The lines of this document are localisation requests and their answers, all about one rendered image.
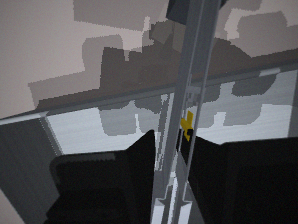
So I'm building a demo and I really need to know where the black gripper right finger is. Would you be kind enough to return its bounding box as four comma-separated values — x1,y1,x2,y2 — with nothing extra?
188,136,298,224

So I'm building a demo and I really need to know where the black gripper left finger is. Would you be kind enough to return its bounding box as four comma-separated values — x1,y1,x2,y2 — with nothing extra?
49,129,156,224

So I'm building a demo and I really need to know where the grey metal roasting tin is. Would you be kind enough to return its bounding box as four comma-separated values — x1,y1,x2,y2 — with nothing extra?
0,59,298,224

